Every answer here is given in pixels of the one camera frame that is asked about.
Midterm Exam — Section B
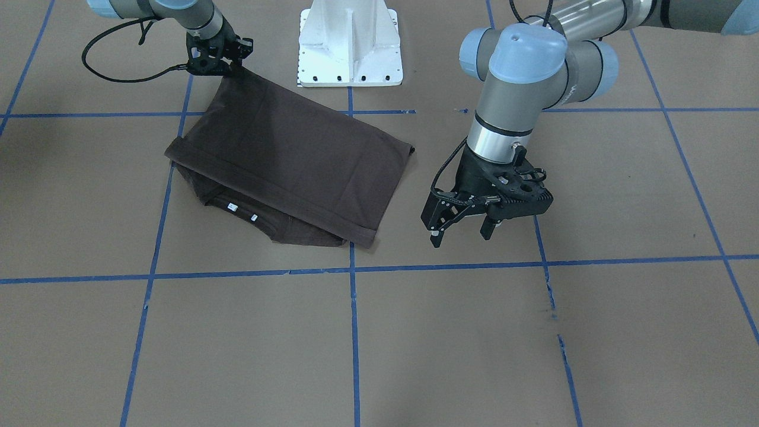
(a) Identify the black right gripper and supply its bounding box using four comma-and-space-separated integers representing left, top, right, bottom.
202, 27, 253, 65

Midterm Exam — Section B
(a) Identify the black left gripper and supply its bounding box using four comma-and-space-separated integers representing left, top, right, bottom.
421, 148, 508, 248

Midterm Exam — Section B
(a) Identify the dark brown t-shirt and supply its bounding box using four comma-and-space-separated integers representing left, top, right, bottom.
165, 66, 414, 248

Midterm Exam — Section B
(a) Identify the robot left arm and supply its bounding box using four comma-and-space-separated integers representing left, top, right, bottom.
421, 1, 757, 248

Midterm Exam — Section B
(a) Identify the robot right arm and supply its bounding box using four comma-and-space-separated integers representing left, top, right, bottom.
87, 1, 254, 66

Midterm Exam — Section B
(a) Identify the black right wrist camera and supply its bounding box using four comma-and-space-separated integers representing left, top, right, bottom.
186, 34, 230, 76

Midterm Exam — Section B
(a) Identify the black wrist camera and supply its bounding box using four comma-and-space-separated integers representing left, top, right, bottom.
186, 34, 230, 76
489, 148, 554, 222

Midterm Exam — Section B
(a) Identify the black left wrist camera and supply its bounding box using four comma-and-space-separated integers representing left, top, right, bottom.
489, 148, 554, 222

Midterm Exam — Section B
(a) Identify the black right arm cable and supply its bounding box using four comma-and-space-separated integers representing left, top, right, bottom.
82, 17, 192, 84

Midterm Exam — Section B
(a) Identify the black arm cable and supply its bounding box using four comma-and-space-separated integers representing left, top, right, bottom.
82, 17, 192, 84
432, 0, 555, 196

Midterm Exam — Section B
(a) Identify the white pedestal base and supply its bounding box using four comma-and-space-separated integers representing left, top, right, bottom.
296, 1, 404, 88

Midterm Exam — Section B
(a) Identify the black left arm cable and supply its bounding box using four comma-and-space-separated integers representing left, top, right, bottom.
432, 0, 555, 196

